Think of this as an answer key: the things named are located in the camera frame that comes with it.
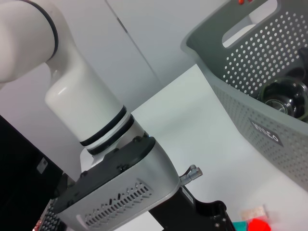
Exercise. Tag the teal square block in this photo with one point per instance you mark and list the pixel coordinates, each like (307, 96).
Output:
(239, 226)

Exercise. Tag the grey perforated plastic storage basket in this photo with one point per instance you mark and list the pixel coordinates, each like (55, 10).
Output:
(240, 101)

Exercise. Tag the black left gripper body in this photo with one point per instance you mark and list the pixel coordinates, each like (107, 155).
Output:
(192, 216)

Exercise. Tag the glass teacup with black holder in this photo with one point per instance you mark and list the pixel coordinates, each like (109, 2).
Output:
(284, 98)

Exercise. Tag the orange red sloped block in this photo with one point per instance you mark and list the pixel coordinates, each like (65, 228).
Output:
(258, 225)

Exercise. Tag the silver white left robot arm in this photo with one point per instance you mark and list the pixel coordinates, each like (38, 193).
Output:
(79, 91)

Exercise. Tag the black computer monitor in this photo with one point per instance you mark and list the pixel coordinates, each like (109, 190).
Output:
(21, 168)

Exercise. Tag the black computer keyboard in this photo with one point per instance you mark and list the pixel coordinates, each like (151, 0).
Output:
(53, 219)

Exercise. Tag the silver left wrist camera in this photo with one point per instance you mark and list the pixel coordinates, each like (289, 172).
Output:
(144, 187)

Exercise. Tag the translucent white pink block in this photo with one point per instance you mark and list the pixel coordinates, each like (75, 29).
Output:
(253, 213)

